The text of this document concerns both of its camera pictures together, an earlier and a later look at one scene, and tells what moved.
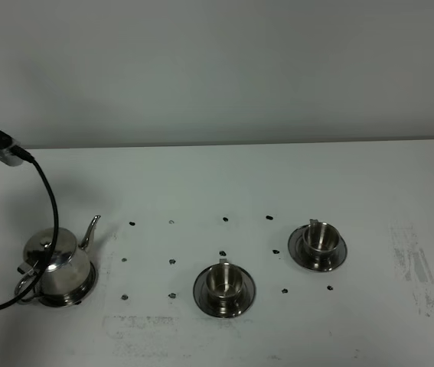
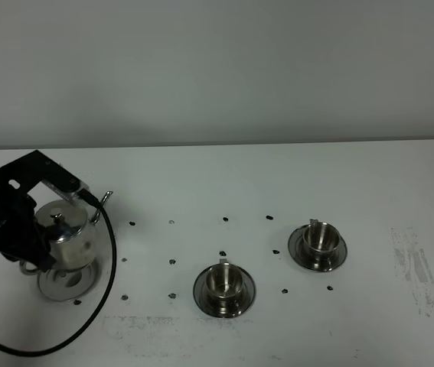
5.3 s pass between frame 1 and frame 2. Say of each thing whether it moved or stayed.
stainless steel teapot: moved
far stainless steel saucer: stayed
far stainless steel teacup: stayed
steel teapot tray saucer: moved
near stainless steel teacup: stayed
